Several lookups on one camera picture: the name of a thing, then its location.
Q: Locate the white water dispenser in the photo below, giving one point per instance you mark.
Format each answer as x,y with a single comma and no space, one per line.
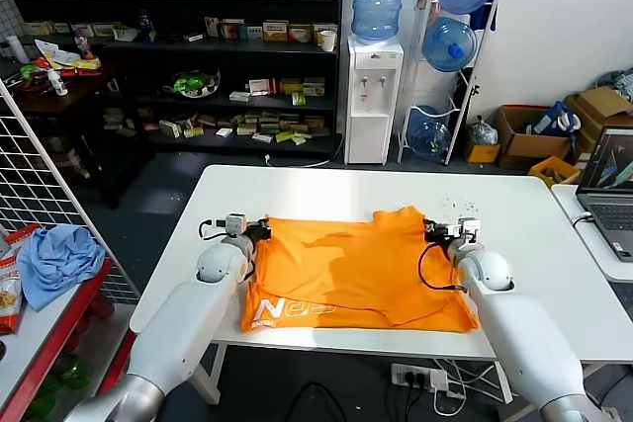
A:
368,105

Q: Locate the grey plastic bag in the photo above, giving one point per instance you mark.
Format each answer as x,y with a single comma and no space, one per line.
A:
483,133

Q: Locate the orange white medicine box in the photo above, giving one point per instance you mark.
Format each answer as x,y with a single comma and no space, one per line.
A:
275,31

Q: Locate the pile of papers and packets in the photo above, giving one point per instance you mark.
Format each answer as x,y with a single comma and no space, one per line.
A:
61,56

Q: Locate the upright blue water jug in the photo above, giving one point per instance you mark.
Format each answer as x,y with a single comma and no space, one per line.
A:
378,1

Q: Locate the dark blue bottle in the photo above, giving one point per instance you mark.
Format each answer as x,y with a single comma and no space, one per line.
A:
146,27

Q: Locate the white metal jug rack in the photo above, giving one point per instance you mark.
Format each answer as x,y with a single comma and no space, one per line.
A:
463,109

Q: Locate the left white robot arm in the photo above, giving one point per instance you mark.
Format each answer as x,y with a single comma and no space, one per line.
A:
188,323

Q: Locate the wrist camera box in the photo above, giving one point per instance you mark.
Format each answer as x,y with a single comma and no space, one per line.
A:
469,229
235,223

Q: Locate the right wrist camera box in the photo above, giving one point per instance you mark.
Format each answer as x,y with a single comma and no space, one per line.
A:
469,229

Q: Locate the open brown cardboard box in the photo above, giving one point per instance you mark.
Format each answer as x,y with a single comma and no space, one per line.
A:
539,146

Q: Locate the red white medicine box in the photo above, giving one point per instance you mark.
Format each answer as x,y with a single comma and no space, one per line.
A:
262,87

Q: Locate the blue shopping bag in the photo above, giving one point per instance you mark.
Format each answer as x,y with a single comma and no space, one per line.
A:
549,119

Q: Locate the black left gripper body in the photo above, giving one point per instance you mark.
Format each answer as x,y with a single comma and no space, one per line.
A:
258,231

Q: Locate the bowl with green bag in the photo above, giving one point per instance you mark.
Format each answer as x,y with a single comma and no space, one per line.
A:
193,84

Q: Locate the small white side table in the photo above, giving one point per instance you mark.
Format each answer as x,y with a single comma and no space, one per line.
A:
601,263

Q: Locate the light blue crumpled cloth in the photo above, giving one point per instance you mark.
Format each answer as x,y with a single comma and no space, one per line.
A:
59,258

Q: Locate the small white flat box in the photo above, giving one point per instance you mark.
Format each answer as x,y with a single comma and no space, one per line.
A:
223,133

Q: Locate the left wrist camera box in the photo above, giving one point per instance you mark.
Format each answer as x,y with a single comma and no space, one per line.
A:
235,223

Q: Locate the stacked brown cardboard box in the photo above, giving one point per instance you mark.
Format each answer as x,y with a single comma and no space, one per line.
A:
605,102

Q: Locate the dark wooden table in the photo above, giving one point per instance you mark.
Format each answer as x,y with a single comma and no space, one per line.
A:
74,90

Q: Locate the red and white cart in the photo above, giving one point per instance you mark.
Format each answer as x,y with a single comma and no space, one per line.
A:
44,337

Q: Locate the grey blue clothes pile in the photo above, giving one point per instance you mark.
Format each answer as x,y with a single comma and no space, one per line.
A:
620,80

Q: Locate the large white table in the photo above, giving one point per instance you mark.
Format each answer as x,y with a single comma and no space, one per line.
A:
519,264

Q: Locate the white cylinder container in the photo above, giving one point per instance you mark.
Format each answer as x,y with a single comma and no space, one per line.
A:
16,49

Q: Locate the empty blue water jug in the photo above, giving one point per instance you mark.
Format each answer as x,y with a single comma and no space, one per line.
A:
429,137

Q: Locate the green plastic bottle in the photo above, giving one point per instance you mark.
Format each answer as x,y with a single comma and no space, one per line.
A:
74,371

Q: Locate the yellow plastic bin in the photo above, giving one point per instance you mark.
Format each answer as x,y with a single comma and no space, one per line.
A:
541,166

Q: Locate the orange t-shirt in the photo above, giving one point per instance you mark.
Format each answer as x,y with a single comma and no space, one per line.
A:
346,274

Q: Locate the red white snack bag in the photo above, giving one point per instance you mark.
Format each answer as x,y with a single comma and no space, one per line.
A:
9,292

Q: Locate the small white plastic bottle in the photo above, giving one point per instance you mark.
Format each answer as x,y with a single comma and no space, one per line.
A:
59,84

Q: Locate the white paper cup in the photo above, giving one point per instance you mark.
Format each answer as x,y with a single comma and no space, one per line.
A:
328,40

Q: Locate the black shelf unit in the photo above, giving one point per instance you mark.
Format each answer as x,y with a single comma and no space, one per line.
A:
222,48

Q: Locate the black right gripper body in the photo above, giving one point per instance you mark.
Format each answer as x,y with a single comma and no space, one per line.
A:
447,234

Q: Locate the white power strip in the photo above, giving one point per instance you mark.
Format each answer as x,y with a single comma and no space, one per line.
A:
420,376

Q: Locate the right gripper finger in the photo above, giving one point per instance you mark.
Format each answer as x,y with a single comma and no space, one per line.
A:
430,230

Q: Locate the pink drink bottle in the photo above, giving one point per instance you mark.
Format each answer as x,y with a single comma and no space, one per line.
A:
84,45

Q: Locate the grey open laptop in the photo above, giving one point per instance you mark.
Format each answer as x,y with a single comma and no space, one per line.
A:
610,213

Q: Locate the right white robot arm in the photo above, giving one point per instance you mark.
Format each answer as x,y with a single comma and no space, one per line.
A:
524,333

